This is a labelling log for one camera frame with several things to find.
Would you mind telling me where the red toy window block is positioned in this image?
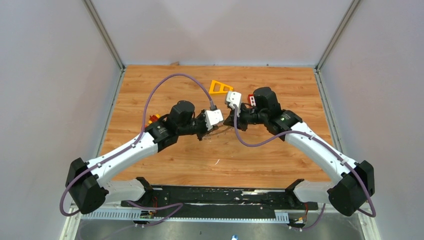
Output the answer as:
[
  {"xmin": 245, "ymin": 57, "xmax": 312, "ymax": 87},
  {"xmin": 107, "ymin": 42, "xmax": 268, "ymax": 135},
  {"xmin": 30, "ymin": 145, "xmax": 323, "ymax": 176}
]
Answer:
[{"xmin": 248, "ymin": 94, "xmax": 256, "ymax": 107}]

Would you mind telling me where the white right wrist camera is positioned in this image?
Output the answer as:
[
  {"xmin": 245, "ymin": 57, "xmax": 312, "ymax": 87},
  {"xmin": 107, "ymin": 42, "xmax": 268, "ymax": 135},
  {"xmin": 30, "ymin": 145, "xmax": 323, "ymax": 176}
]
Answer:
[{"xmin": 225, "ymin": 91, "xmax": 242, "ymax": 117}]

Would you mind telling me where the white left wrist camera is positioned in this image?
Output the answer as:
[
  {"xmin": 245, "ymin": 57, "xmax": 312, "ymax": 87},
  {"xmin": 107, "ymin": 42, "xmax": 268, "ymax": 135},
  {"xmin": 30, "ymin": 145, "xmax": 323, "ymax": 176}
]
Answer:
[{"xmin": 204, "ymin": 109, "xmax": 224, "ymax": 131}]

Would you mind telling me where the toy brick car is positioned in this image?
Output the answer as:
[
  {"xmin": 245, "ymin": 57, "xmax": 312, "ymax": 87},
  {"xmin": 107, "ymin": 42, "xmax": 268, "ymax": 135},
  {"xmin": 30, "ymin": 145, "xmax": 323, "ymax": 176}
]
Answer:
[{"xmin": 147, "ymin": 114, "xmax": 161, "ymax": 125}]

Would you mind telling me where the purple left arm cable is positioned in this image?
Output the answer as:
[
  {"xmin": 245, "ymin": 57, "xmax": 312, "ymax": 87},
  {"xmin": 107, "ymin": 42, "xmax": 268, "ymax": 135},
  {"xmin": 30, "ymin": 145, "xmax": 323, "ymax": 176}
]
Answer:
[{"xmin": 59, "ymin": 73, "xmax": 218, "ymax": 240}]

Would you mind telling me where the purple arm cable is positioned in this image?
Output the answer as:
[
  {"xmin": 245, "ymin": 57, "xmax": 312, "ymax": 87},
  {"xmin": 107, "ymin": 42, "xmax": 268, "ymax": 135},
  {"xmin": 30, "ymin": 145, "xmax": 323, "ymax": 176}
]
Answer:
[
  {"xmin": 59, "ymin": 73, "xmax": 218, "ymax": 240},
  {"xmin": 233, "ymin": 107, "xmax": 377, "ymax": 232}
]

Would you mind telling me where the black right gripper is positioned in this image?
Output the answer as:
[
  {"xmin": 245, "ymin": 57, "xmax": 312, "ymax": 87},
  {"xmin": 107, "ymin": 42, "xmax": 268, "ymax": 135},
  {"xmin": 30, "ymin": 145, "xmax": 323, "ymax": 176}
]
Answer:
[{"xmin": 224, "ymin": 101, "xmax": 268, "ymax": 131}]

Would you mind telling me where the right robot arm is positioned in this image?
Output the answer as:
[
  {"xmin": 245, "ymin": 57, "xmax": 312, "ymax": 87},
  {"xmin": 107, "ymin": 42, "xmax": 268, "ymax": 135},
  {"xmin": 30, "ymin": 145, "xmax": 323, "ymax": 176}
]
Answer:
[{"xmin": 224, "ymin": 86, "xmax": 377, "ymax": 218}]

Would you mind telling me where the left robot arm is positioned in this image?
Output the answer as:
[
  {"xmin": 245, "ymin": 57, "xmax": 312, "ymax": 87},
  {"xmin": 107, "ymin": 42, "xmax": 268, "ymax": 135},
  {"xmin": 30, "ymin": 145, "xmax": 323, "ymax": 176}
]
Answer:
[{"xmin": 64, "ymin": 100, "xmax": 223, "ymax": 215}]

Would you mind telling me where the yellow triangular toy frame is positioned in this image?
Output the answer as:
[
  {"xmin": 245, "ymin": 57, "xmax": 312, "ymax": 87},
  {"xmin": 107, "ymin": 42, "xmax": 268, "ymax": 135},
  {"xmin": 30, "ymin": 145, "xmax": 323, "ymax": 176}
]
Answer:
[{"xmin": 208, "ymin": 80, "xmax": 234, "ymax": 95}]

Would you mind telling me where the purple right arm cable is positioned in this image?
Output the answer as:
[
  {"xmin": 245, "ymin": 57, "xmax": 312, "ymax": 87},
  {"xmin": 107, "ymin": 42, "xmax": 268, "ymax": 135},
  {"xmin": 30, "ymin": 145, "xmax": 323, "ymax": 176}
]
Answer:
[{"xmin": 233, "ymin": 107, "xmax": 377, "ymax": 232}]

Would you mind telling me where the white slotted cable duct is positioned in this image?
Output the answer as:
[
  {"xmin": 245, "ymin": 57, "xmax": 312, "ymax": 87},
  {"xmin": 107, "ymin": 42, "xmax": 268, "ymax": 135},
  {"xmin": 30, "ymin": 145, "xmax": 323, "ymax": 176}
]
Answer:
[{"xmin": 82, "ymin": 208, "xmax": 290, "ymax": 224}]

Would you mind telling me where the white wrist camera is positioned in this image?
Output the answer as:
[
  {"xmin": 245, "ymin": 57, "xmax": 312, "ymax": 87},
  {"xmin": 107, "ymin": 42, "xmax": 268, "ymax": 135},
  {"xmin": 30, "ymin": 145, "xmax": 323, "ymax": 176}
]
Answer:
[
  {"xmin": 204, "ymin": 109, "xmax": 224, "ymax": 131},
  {"xmin": 225, "ymin": 91, "xmax": 242, "ymax": 117}
]

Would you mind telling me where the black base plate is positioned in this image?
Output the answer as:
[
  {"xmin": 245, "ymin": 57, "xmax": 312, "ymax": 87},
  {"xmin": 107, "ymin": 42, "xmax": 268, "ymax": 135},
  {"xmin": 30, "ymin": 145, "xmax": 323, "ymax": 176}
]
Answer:
[{"xmin": 135, "ymin": 185, "xmax": 318, "ymax": 220}]

